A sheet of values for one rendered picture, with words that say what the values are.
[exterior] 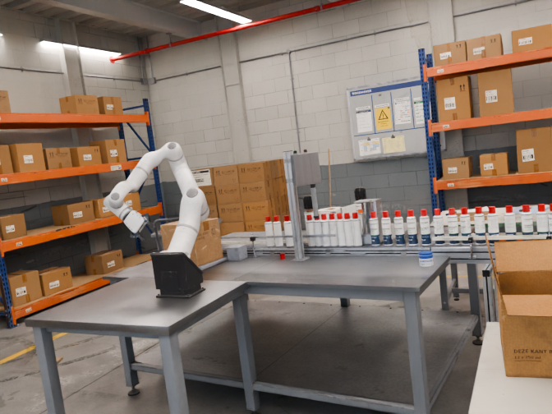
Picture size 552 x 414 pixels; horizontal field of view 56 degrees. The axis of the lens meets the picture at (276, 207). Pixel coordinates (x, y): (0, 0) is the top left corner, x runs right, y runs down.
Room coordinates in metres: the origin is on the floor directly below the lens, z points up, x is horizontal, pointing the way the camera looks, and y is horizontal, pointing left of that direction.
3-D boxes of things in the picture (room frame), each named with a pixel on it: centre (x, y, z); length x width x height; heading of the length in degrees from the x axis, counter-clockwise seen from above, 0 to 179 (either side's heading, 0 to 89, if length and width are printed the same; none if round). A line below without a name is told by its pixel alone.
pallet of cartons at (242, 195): (7.20, 0.46, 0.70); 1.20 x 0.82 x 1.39; 69
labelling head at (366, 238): (3.15, -0.56, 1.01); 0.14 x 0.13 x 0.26; 58
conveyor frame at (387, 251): (3.29, -0.15, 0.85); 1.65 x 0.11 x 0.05; 58
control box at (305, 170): (3.16, -0.20, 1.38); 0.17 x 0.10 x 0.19; 113
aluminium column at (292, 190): (3.15, -0.11, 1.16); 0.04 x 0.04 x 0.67; 58
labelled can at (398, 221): (2.96, -0.69, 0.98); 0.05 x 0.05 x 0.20
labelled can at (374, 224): (3.04, -0.56, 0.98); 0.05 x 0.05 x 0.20
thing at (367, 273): (3.44, -0.09, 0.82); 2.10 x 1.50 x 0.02; 58
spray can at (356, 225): (3.10, -0.47, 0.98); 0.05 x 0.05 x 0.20
